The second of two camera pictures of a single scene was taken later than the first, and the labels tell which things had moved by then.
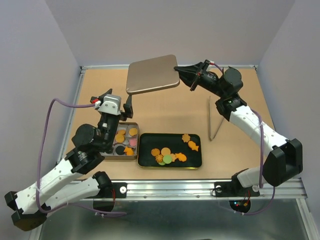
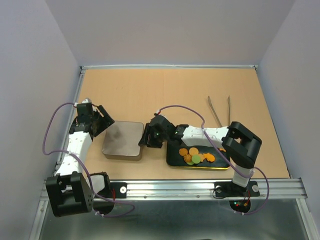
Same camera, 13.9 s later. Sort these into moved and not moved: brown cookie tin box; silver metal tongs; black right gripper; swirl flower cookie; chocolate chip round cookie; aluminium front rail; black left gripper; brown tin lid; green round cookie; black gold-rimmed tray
Moved: black right gripper; black left gripper; green round cookie; brown tin lid; chocolate chip round cookie; silver metal tongs; swirl flower cookie; black gold-rimmed tray
Not moved: brown cookie tin box; aluminium front rail
